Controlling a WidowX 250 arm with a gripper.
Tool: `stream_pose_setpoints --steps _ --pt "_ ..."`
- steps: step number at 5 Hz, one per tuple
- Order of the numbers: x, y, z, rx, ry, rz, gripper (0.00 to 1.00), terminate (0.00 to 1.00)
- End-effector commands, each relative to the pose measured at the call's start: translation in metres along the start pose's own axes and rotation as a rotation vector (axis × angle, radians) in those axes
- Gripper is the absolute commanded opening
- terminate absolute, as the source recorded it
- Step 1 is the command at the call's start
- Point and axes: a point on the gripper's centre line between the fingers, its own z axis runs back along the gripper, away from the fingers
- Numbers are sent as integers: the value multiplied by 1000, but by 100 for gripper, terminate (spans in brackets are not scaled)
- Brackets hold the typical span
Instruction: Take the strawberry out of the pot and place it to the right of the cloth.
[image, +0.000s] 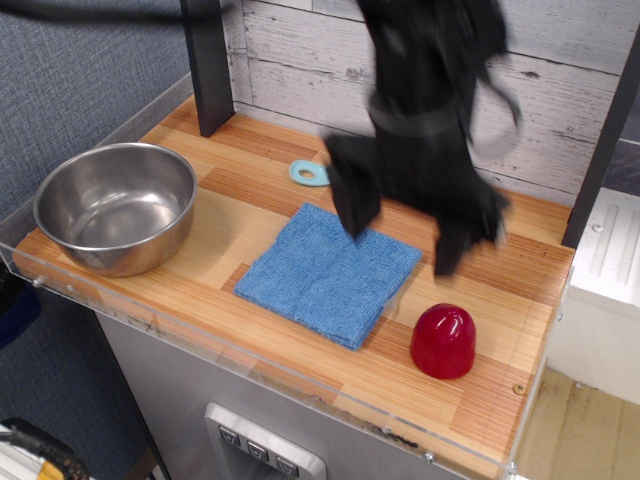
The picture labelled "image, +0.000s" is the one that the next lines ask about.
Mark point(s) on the dark grey right post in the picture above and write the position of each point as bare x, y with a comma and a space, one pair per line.
614, 123

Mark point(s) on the dark grey post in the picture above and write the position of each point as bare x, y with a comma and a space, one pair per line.
614, 123
208, 63

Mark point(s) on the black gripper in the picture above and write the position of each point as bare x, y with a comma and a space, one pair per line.
419, 157

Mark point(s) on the white side cabinet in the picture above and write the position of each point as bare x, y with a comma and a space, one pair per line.
595, 340

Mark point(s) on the silver dispenser button panel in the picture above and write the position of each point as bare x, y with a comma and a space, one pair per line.
263, 445

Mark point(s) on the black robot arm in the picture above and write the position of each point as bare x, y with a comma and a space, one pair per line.
428, 57

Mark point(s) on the stainless steel pot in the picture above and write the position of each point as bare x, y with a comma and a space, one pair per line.
118, 210

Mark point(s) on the dark grey left post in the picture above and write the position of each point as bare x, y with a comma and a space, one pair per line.
208, 63

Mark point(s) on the teal dish brush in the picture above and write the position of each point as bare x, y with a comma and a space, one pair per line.
309, 174

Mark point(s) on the blue folded cloth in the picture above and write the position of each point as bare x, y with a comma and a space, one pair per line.
318, 276

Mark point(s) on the red plastic strawberry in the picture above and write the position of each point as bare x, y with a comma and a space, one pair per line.
443, 343

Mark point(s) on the clear acrylic edge guard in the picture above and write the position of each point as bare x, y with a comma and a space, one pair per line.
469, 426

